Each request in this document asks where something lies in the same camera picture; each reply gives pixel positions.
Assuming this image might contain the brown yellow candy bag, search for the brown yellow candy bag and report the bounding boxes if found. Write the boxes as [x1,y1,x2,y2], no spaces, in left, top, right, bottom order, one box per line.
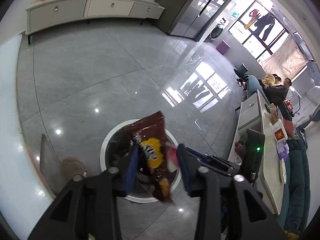
[126,111,175,203]

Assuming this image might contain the white round trash bin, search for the white round trash bin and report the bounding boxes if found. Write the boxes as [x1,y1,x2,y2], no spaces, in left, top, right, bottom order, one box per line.
[99,119,182,204]

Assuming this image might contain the red white paper box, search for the red white paper box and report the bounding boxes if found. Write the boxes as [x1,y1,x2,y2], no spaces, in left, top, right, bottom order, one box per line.
[271,119,287,142]

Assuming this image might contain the teal sofa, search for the teal sofa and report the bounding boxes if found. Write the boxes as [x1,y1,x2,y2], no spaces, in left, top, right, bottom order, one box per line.
[277,128,311,235]

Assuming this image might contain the seated people group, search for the seated people group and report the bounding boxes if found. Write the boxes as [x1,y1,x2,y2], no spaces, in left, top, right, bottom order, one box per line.
[246,75,292,106]

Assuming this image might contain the purple square stool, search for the purple square stool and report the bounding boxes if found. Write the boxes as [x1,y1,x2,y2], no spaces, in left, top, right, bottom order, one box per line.
[216,40,231,55]

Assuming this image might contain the white washing machine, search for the white washing machine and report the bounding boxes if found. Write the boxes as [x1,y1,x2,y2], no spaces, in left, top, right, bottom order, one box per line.
[210,22,225,40]

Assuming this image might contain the hanging dark clothes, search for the hanging dark clothes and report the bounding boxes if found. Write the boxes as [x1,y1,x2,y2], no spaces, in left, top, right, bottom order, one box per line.
[253,12,275,41]

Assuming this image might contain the grey double-door refrigerator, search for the grey double-door refrigerator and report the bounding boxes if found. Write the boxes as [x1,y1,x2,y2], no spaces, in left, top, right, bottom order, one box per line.
[156,0,227,39]

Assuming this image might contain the white low TV cabinet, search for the white low TV cabinet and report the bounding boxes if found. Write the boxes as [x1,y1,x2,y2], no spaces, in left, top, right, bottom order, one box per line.
[25,0,165,44]

